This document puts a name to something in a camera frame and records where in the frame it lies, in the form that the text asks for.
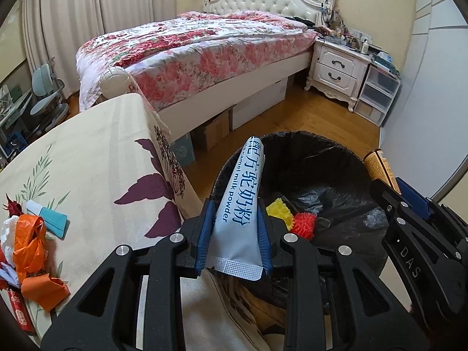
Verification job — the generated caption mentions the pile of small bedside items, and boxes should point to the pile of small bedside items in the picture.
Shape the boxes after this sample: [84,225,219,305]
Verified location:
[318,7,397,67]

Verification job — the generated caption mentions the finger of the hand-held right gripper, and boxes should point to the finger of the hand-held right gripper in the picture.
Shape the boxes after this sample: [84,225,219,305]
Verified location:
[395,176,468,227]
[369,179,468,335]

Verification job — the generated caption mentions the pink floral quilt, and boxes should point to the pink floral quilt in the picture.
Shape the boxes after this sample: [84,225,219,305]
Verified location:
[76,11,319,112]

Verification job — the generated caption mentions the trash bin with black bag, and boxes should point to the trash bin with black bag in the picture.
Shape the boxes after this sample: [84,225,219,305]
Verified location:
[210,130,390,313]

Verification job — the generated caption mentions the white storage box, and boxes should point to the white storage box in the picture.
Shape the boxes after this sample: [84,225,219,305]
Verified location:
[230,78,290,131]

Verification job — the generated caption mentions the beige curtains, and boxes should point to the beige curtains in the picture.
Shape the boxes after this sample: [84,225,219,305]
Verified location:
[21,0,177,100]

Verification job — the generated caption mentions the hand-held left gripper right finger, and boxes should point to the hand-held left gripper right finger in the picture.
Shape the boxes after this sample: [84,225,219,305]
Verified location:
[256,197,436,351]

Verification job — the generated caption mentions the pale green desk chair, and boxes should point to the pale green desk chair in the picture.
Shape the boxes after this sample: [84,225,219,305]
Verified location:
[29,63,71,122]

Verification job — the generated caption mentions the dark red crumpled wrapper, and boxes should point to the dark red crumpled wrapper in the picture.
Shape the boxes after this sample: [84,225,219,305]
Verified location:
[5,195,25,217]

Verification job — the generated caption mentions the blue face mask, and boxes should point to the blue face mask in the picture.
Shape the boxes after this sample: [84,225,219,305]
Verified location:
[25,200,68,239]

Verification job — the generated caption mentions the white plastic bag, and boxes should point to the white plastic bag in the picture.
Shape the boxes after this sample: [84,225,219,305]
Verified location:
[0,216,20,264]

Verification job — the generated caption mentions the brown yellow wrapper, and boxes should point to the brown yellow wrapper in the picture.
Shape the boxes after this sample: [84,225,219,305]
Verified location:
[363,149,402,195]

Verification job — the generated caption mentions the white wardrobe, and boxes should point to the white wardrobe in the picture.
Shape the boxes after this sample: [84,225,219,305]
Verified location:
[380,0,468,205]

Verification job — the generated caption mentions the white paper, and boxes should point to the white paper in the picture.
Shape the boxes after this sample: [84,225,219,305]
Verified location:
[0,264,21,288]

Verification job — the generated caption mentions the teal printed box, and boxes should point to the teal printed box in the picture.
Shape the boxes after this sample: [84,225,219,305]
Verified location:
[169,133,197,171]

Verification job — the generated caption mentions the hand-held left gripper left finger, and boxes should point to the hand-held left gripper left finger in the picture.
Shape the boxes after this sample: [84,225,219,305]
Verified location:
[40,199,216,351]

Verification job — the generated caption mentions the clear plastic drawer unit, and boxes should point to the clear plastic drawer unit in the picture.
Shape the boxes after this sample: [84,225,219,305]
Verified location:
[354,64,402,127]

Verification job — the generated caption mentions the white nightstand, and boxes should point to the white nightstand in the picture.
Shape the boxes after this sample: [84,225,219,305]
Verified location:
[305,38,371,113]

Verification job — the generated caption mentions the orange plastic bag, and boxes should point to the orange plastic bag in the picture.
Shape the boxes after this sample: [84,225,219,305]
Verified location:
[13,214,70,311]

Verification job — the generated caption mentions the red printed packet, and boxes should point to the red printed packet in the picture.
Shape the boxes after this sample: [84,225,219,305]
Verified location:
[7,287,38,336]

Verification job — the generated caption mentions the light blue powder sachet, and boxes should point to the light blue powder sachet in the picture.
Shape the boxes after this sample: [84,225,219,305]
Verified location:
[207,136,264,282]

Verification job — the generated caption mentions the brown cardboard box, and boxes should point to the brown cardboard box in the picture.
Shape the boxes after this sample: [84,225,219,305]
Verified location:
[192,108,232,151]

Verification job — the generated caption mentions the study desk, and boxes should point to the study desk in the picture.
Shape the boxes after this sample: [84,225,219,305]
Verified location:
[0,88,34,156]

